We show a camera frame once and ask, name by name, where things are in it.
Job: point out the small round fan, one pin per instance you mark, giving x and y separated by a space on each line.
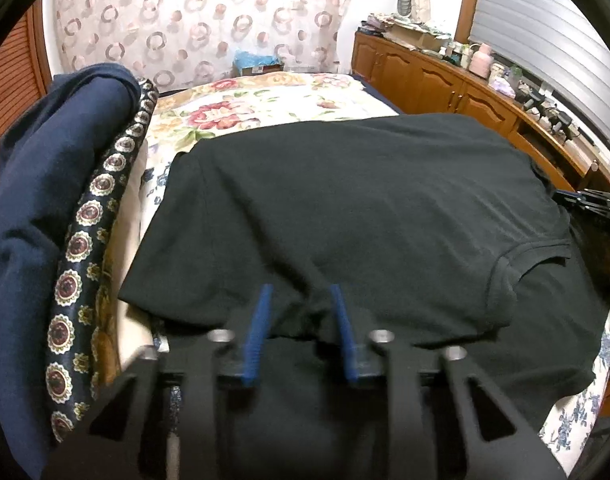
405 5

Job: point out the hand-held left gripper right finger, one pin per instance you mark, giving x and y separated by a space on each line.
344 330

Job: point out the navy blue garment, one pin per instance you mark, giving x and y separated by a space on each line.
35 185

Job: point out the cluster of cosmetic bottles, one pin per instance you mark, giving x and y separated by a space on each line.
457 54

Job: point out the cardboard box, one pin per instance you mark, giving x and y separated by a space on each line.
417 35

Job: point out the wooden louvered wardrobe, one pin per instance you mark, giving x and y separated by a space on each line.
15 85

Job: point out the red floral quilt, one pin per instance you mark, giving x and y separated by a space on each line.
225 110

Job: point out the black desk gadget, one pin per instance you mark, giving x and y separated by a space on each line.
545 110

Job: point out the blue floral bed sheet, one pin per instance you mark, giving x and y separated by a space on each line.
580 410

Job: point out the dark medallion-print cloth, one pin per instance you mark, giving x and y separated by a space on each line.
80 245

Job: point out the circle-patterned sheer curtain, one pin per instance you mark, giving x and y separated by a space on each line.
195 15

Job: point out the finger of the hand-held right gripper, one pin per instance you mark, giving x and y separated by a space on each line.
585 201

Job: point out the wooden sideboard cabinet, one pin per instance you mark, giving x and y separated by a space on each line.
435 80

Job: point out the black t-shirt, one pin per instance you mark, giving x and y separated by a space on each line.
360 210

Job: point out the blue plastic bag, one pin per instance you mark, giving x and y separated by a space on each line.
257 62

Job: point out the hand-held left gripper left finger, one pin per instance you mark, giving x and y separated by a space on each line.
257 330

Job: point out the purple pouch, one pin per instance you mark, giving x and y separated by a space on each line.
502 84

